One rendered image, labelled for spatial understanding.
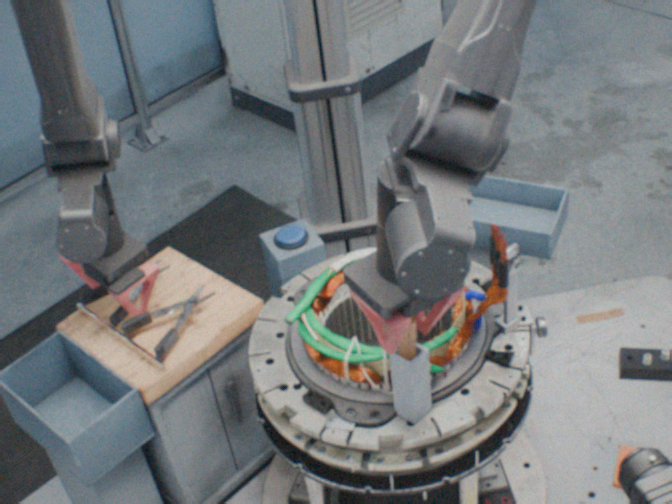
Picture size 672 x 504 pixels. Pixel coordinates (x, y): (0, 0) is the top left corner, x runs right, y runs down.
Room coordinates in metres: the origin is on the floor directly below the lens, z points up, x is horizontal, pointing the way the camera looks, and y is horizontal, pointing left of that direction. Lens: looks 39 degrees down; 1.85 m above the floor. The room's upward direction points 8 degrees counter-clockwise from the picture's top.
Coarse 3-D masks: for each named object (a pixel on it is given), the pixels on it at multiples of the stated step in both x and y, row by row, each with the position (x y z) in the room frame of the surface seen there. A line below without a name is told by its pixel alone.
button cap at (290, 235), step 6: (282, 228) 1.08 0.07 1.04; (288, 228) 1.08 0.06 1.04; (294, 228) 1.08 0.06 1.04; (300, 228) 1.08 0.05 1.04; (282, 234) 1.07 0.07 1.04; (288, 234) 1.06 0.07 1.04; (294, 234) 1.06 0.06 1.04; (300, 234) 1.06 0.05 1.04; (282, 240) 1.05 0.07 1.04; (288, 240) 1.05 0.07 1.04; (294, 240) 1.05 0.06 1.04; (300, 240) 1.05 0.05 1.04
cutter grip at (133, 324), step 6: (144, 312) 0.88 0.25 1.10; (132, 318) 0.87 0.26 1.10; (138, 318) 0.87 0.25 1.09; (144, 318) 0.87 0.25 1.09; (150, 318) 0.88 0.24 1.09; (120, 324) 0.87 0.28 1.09; (126, 324) 0.86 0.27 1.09; (132, 324) 0.87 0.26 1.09; (138, 324) 0.87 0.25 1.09; (144, 324) 0.87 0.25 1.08; (126, 330) 0.86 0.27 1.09; (132, 330) 0.87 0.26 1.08
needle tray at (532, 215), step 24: (480, 192) 1.12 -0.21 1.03; (504, 192) 1.10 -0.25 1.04; (528, 192) 1.08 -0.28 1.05; (552, 192) 1.06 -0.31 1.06; (480, 216) 1.07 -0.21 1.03; (504, 216) 1.06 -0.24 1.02; (528, 216) 1.06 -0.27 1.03; (552, 216) 1.05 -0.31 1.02; (480, 240) 1.01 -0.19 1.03; (504, 240) 0.99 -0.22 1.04; (528, 240) 0.98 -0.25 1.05; (552, 240) 0.97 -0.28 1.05; (480, 264) 1.02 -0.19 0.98
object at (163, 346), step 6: (168, 330) 0.84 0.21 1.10; (174, 330) 0.84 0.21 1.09; (168, 336) 0.83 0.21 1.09; (174, 336) 0.84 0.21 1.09; (162, 342) 0.82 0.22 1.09; (168, 342) 0.83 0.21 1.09; (174, 342) 0.84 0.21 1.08; (156, 348) 0.82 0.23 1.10; (162, 348) 0.82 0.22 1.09; (168, 348) 0.83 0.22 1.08; (156, 354) 0.81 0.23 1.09; (162, 354) 0.82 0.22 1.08
